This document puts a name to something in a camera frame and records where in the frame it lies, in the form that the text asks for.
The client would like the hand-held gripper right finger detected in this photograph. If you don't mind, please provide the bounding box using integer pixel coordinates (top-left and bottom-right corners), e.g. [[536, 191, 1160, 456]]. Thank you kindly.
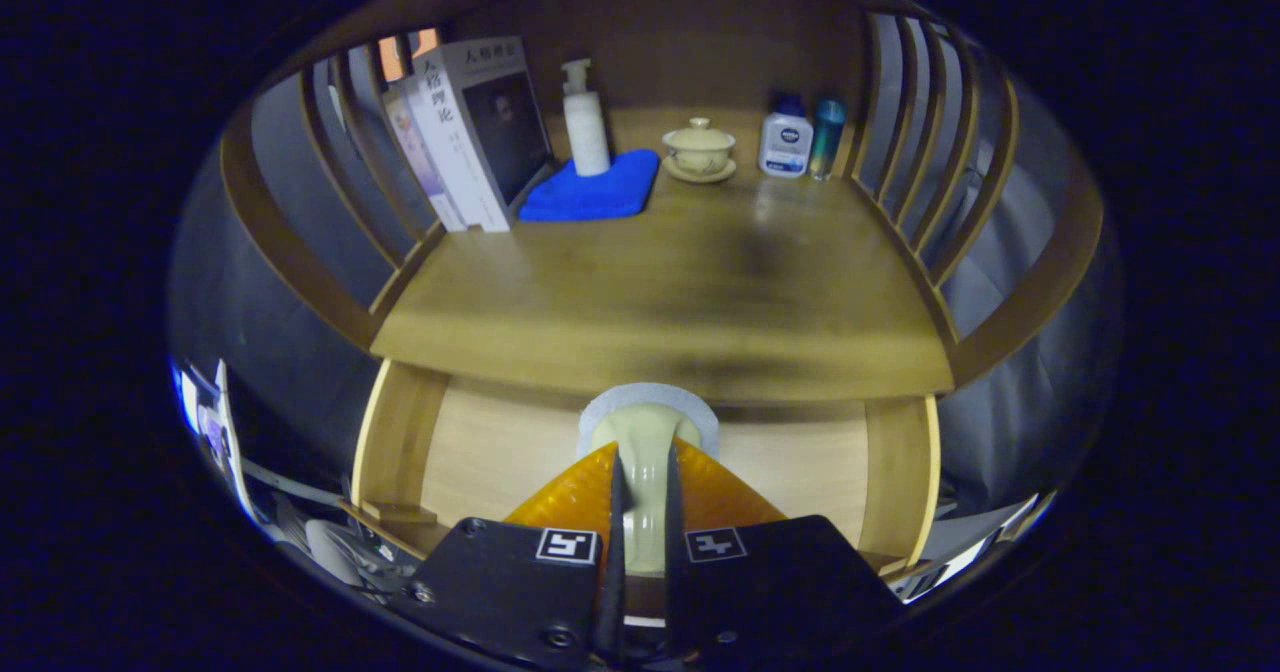
[[665, 439, 906, 669]]

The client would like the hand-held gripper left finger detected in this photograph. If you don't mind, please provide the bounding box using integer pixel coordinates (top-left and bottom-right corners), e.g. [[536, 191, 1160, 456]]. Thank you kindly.
[[400, 440, 628, 672]]

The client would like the wooden drawer black knob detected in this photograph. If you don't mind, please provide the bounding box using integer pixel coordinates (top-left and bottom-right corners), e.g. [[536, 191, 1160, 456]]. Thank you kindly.
[[350, 357, 943, 578]]

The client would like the pale green sponge grey base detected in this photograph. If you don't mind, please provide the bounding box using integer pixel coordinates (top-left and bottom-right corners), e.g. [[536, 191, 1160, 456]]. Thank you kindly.
[[577, 382, 721, 575]]

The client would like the wooden countertop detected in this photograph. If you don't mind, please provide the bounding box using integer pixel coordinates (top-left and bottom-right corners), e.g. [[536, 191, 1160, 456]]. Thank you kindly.
[[370, 102, 956, 403]]

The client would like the black backdrop cloth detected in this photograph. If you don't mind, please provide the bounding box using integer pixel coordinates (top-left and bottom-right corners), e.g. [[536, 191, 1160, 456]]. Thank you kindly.
[[170, 27, 1126, 513]]

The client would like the blue folded cloth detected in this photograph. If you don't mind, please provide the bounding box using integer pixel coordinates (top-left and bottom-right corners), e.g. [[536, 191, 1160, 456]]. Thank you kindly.
[[517, 148, 661, 223]]

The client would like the white lotion bottle blue cap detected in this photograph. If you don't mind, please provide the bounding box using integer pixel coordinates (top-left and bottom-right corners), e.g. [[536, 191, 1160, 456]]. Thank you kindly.
[[757, 94, 814, 179]]

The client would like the thin pale purple book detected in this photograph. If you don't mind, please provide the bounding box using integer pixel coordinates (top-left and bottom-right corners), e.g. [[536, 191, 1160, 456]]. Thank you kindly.
[[382, 77, 469, 233]]

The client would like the beige lidded teacup with saucer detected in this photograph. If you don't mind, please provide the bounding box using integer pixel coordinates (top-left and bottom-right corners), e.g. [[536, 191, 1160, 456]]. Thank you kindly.
[[661, 117, 739, 185]]

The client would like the teal slim bottle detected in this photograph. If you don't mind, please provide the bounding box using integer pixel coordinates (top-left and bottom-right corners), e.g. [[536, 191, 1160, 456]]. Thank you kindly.
[[810, 98, 847, 182]]

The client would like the thick white book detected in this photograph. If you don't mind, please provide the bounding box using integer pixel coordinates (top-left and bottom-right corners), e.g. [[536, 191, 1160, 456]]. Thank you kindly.
[[412, 37, 554, 233]]

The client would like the white pump bottle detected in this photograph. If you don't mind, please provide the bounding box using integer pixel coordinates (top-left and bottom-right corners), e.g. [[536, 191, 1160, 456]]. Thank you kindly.
[[560, 58, 612, 178]]

